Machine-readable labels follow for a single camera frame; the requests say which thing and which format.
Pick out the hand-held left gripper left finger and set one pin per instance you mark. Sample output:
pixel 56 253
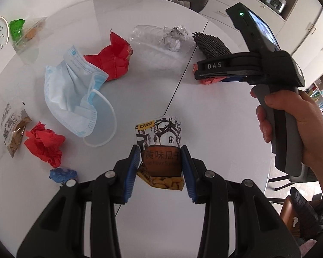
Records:
pixel 132 173

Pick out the black textured pad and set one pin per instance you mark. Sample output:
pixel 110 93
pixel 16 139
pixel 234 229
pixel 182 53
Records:
pixel 211 44

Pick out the large red crumpled paper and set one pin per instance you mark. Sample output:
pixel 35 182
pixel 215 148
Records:
pixel 110 57

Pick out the green and clear snack packet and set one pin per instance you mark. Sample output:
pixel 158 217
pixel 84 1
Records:
pixel 24 31

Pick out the clear packet with brown contents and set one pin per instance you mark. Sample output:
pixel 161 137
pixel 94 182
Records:
pixel 14 129

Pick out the white receipt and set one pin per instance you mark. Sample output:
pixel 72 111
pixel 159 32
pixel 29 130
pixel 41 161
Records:
pixel 174 39

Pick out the white cabinet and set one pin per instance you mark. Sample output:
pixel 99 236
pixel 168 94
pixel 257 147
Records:
pixel 285 18

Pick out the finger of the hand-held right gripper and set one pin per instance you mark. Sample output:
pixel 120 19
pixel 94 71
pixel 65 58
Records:
pixel 231 79
pixel 223 65

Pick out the small red crumpled paper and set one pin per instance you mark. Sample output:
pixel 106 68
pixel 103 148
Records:
pixel 44 146

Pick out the black cloth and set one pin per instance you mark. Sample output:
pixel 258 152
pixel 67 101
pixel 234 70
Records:
pixel 308 212

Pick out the blue crumpled wrapper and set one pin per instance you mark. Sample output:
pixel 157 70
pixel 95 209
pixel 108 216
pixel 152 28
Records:
pixel 62 175

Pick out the person's right hand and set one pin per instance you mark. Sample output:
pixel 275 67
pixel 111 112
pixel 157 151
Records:
pixel 315 129

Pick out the brown chair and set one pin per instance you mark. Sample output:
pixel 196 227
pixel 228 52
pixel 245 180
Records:
pixel 290 215

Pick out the beige cloth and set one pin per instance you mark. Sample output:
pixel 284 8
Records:
pixel 184 3

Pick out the pink clothing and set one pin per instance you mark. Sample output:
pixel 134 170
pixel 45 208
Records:
pixel 311 250

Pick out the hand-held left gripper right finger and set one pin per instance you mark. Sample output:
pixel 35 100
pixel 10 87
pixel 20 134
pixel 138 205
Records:
pixel 188 178

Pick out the printed sunflower seed packet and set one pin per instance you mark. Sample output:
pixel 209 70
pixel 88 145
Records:
pixel 160 150

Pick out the orange wrapper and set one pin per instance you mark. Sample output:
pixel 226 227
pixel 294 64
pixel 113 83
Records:
pixel 208 80

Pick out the blue face mask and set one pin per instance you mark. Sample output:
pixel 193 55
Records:
pixel 72 86

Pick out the crushed clear plastic bottle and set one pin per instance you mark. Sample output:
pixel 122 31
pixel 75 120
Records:
pixel 148 35

